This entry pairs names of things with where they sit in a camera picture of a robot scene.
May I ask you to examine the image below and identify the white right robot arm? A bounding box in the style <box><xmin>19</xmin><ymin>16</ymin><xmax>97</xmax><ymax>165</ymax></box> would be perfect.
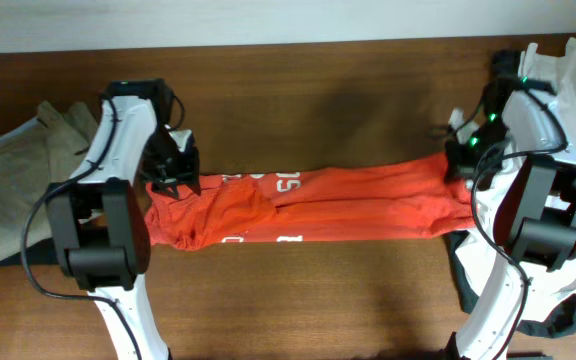
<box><xmin>441</xmin><ymin>49</ymin><xmax>576</xmax><ymax>359</ymax></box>

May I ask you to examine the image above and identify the folded beige shirt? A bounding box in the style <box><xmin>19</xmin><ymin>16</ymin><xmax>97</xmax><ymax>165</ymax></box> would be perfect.
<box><xmin>0</xmin><ymin>101</ymin><xmax>97</xmax><ymax>261</ymax></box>

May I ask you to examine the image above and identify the folded black garment left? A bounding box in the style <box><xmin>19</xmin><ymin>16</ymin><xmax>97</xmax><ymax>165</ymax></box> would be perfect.
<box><xmin>0</xmin><ymin>237</ymin><xmax>62</xmax><ymax>268</ymax></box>

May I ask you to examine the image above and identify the orange red t-shirt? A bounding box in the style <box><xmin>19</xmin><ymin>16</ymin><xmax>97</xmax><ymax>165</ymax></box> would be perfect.
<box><xmin>145</xmin><ymin>153</ymin><xmax>474</xmax><ymax>251</ymax></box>

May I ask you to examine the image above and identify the dark grey garment right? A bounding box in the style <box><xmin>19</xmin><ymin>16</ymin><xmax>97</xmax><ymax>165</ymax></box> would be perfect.
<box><xmin>443</xmin><ymin>231</ymin><xmax>576</xmax><ymax>339</ymax></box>

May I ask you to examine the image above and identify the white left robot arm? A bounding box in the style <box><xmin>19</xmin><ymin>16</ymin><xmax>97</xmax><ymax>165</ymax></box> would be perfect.
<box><xmin>40</xmin><ymin>78</ymin><xmax>200</xmax><ymax>359</ymax></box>

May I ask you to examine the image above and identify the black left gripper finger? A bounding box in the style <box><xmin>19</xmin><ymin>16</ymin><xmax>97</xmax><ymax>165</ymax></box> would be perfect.
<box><xmin>184</xmin><ymin>174</ymin><xmax>202</xmax><ymax>195</ymax></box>
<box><xmin>151</xmin><ymin>181</ymin><xmax>179</xmax><ymax>200</ymax></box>

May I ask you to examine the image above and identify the crumpled white shirt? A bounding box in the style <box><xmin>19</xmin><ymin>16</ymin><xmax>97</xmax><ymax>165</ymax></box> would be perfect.
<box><xmin>457</xmin><ymin>38</ymin><xmax>576</xmax><ymax>324</ymax></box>

